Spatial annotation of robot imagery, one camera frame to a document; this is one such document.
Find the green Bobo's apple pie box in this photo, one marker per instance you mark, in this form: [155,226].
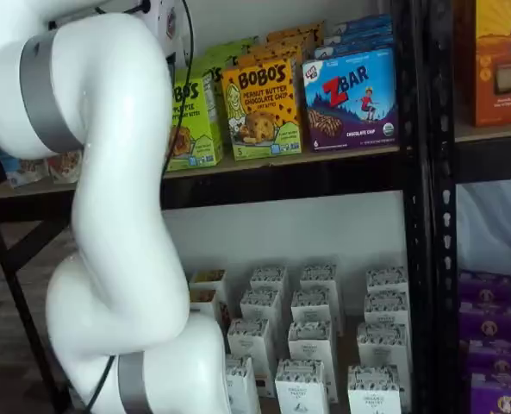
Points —
[216,73]
[229,49]
[195,129]

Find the white floral print box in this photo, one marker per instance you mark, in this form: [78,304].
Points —
[386,308]
[382,345]
[311,306]
[319,278]
[309,345]
[242,388]
[248,340]
[386,280]
[373,392]
[268,280]
[259,308]
[300,388]

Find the black perforated shelf rack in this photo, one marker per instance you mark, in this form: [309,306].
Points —
[444,259]

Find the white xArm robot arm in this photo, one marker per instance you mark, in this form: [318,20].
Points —
[108,129]

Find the purple snack box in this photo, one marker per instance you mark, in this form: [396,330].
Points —
[500,358]
[490,323]
[500,397]
[487,286]

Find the light wooden shelf board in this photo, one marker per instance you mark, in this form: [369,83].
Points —
[496,133]

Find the black metal frame leg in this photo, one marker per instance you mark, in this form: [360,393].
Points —
[24,310]

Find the yellow white granola box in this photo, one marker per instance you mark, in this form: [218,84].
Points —
[203,302]
[207,280]

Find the white plastic sheet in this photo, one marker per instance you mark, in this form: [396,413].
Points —
[492,224]

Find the blue purple ZBar box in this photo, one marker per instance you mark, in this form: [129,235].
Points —
[360,21]
[350,108]
[354,49]
[358,36]

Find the orange Bobo's peanut butter box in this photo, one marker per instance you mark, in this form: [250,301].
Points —
[272,59]
[259,108]
[294,34]

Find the orange box with figure print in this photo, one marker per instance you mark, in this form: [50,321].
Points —
[496,43]

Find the cranberry pecan granola bag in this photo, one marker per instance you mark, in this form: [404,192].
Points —
[63,168]

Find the black metal shelf rack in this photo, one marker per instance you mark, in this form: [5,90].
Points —
[416,215]

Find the pumpkin cinnamon granola bag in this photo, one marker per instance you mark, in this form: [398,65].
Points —
[22,172]

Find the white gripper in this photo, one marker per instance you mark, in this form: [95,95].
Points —
[169,26]

